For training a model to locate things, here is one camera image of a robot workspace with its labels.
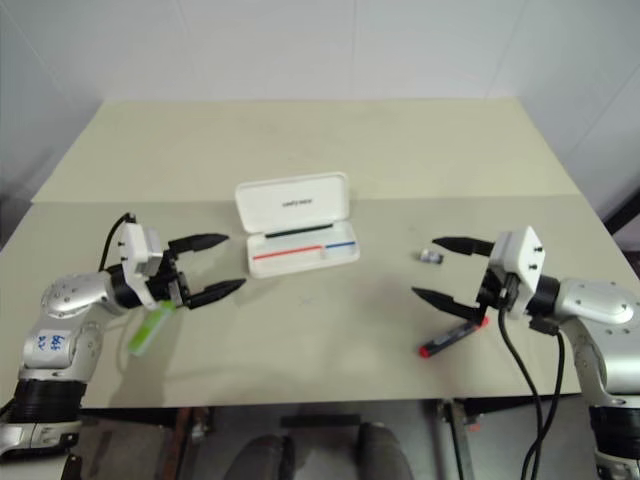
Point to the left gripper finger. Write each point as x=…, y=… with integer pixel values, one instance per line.
x=217, y=292
x=200, y=242

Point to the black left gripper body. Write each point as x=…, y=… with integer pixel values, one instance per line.
x=167, y=280

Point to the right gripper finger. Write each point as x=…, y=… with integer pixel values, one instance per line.
x=447, y=302
x=462, y=245

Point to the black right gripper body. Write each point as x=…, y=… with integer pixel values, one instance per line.
x=492, y=292

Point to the black marker with red caps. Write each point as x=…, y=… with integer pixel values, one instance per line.
x=440, y=345

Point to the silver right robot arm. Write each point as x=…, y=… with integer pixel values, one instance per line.
x=595, y=305

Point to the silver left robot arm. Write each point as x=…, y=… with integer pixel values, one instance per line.
x=70, y=296

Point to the small silver metal object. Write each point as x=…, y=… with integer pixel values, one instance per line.
x=430, y=256

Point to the white plastic pencil case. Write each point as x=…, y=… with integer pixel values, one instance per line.
x=295, y=200

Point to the green highlighter pen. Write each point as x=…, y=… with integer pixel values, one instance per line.
x=147, y=334

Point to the grey metal table leg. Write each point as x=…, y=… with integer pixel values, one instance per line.
x=460, y=440

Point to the brown table leg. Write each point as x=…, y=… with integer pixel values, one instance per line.
x=192, y=440

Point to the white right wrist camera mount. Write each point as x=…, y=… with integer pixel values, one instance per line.
x=522, y=260

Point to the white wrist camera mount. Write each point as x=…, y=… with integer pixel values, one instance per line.
x=135, y=246
x=522, y=260

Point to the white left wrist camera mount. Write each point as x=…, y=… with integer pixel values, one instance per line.
x=135, y=246

